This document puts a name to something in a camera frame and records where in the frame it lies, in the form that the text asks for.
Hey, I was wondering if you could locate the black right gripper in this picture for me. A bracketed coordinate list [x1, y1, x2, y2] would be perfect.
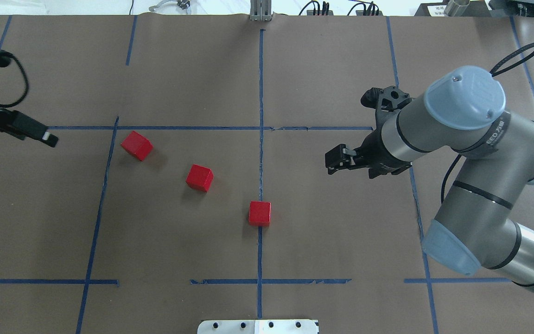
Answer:
[325, 85, 413, 179]

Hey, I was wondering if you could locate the red block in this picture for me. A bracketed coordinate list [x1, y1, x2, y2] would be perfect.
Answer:
[185, 164, 214, 193]
[120, 130, 154, 161]

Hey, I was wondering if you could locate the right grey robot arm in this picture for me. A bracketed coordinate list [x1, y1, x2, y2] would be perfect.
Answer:
[324, 65, 534, 293]

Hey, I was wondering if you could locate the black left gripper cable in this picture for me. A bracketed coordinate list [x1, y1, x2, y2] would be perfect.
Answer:
[0, 53, 30, 109]

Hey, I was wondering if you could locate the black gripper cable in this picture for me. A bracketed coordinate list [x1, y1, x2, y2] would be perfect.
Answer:
[441, 41, 534, 205]
[0, 53, 30, 109]

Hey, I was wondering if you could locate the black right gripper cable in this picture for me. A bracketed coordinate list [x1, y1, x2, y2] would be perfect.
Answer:
[441, 41, 534, 205]

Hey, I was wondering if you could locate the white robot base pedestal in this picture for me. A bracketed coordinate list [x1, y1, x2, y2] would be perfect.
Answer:
[197, 319, 320, 334]

